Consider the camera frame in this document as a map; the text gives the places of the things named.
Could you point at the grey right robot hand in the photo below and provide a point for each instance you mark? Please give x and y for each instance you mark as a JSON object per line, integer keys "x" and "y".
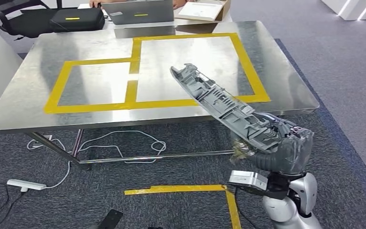
{"x": 293, "y": 155}

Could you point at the grey plastic wheel hubcap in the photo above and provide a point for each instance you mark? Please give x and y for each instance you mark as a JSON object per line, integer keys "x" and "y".
{"x": 221, "y": 101}

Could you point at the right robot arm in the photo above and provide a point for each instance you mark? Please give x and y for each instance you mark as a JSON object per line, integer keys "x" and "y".
{"x": 281, "y": 208}

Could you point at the yellow tape marking on workbench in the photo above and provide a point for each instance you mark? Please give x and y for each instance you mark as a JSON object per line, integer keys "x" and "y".
{"x": 132, "y": 104}

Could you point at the steel workbench table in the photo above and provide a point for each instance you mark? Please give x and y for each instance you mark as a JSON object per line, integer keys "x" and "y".
{"x": 85, "y": 82}

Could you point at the yellow floor tape strip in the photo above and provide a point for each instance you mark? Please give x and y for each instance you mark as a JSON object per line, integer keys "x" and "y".
{"x": 176, "y": 189}

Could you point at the open cardboard box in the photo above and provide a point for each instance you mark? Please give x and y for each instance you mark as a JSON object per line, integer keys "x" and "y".
{"x": 202, "y": 11}

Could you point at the black robot foot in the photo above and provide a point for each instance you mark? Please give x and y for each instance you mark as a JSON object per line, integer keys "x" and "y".
{"x": 110, "y": 219}

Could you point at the grey laptop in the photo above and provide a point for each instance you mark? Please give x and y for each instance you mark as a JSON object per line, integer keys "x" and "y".
{"x": 138, "y": 12}

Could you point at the black zip case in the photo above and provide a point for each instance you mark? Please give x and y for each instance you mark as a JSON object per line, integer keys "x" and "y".
{"x": 75, "y": 20}

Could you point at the white power strip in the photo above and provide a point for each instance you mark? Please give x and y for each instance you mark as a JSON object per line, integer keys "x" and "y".
{"x": 26, "y": 185}

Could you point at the black office chair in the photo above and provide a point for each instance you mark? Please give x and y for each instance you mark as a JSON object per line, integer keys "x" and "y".
{"x": 22, "y": 23}

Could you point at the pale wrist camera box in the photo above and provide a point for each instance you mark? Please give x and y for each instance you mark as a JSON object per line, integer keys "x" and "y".
{"x": 247, "y": 179}

